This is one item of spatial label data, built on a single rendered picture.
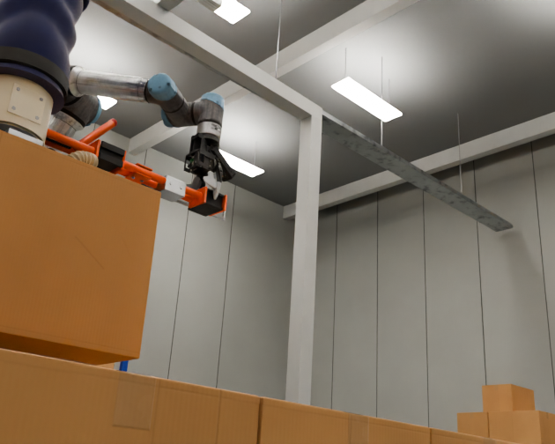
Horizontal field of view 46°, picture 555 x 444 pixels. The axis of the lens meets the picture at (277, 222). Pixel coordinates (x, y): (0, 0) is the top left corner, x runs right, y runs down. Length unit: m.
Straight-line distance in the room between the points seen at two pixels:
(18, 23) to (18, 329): 0.74
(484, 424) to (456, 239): 4.79
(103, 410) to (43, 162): 0.81
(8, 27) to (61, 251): 0.57
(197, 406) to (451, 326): 11.04
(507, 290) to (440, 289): 1.30
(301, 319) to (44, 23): 3.20
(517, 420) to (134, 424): 7.32
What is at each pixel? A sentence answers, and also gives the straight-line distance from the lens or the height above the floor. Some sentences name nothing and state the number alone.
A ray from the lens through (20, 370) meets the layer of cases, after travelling 0.70.
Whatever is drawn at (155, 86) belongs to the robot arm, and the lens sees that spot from 1.97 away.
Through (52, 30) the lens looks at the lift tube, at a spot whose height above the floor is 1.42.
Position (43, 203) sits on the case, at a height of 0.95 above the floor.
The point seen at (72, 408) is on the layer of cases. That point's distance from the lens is 0.72.
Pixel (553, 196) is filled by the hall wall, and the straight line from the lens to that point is 11.52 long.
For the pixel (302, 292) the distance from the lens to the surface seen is 4.56.
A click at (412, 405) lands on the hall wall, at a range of 12.01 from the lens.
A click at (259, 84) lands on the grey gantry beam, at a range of 4.81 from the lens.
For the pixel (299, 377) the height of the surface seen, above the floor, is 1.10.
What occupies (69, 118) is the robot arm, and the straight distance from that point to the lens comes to 2.26.
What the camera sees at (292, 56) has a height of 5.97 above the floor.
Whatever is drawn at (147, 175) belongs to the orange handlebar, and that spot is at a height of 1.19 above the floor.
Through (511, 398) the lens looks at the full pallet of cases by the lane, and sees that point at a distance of 8.69.
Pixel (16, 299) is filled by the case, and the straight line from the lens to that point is 1.37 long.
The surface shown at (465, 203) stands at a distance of 10.38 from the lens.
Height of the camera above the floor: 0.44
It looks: 22 degrees up
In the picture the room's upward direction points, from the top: 4 degrees clockwise
